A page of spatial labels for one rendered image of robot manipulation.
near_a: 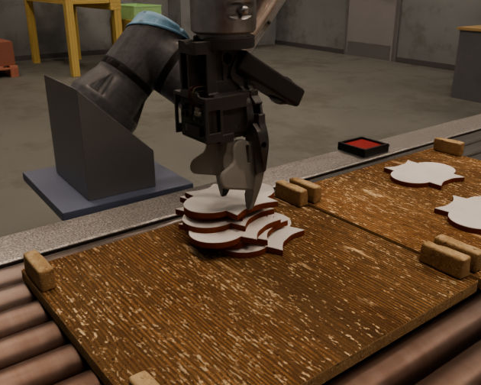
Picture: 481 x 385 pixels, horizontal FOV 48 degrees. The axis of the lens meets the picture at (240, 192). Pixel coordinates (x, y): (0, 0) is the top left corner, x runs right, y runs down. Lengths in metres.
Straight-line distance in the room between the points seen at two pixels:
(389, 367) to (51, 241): 0.49
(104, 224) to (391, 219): 0.42
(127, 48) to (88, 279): 0.57
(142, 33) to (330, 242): 0.59
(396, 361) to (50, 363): 0.33
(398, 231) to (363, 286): 0.16
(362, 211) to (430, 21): 8.12
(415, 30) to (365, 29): 0.98
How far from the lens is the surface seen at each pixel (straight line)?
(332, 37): 10.28
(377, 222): 0.80
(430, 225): 0.81
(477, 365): 0.59
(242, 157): 0.66
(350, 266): 0.68
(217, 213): 0.68
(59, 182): 1.17
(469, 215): 0.85
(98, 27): 10.14
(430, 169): 1.02
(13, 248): 0.81
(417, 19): 9.05
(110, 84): 1.09
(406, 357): 0.58
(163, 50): 1.10
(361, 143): 1.21
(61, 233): 0.84
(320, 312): 0.59
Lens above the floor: 1.26
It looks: 22 degrees down
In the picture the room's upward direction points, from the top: straight up
